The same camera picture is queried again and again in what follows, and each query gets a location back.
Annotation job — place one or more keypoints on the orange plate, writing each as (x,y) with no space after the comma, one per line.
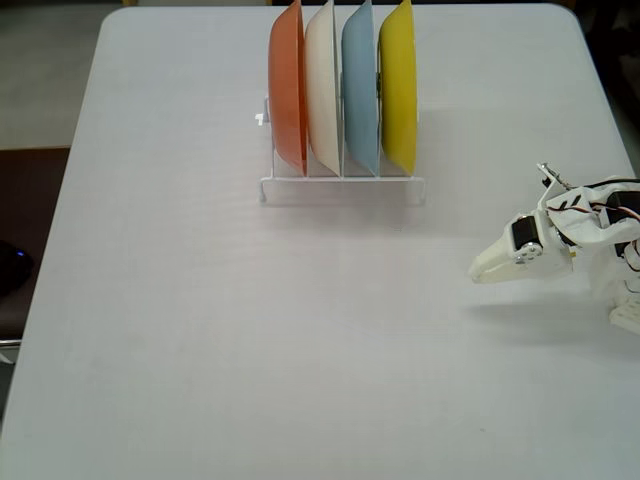
(287,90)

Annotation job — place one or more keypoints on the yellow plate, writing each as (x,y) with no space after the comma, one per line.
(400,90)

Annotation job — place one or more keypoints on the black computer mouse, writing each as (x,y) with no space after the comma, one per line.
(15,267)

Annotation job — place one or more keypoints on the dark brown side table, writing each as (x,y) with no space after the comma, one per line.
(30,200)

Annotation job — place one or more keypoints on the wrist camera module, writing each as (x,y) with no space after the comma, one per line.
(550,175)

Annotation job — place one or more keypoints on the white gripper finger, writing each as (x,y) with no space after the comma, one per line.
(530,272)
(492,257)

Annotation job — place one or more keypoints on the cream white plate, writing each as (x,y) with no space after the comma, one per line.
(322,100)

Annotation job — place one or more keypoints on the light blue plate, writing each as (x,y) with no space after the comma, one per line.
(359,90)

